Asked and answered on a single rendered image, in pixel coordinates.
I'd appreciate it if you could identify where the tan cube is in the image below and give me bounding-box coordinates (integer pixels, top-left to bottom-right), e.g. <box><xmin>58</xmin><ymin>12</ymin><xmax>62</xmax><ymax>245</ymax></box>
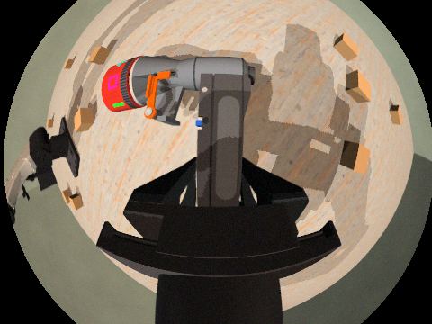
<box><xmin>64</xmin><ymin>58</ymin><xmax>74</xmax><ymax>69</ymax></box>
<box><xmin>346</xmin><ymin>69</ymin><xmax>371</xmax><ymax>104</ymax></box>
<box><xmin>389</xmin><ymin>105</ymin><xmax>402</xmax><ymax>125</ymax></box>
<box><xmin>334</xmin><ymin>33</ymin><xmax>359</xmax><ymax>61</ymax></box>
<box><xmin>339</xmin><ymin>140</ymin><xmax>370</xmax><ymax>175</ymax></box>
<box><xmin>47</xmin><ymin>119</ymin><xmax>54</xmax><ymax>129</ymax></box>
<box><xmin>88</xmin><ymin>46</ymin><xmax>111</xmax><ymax>65</ymax></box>
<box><xmin>68</xmin><ymin>194</ymin><xmax>83</xmax><ymax>210</ymax></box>
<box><xmin>75</xmin><ymin>108</ymin><xmax>94</xmax><ymax>132</ymax></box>
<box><xmin>62</xmin><ymin>189</ymin><xmax>72</xmax><ymax>204</ymax></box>

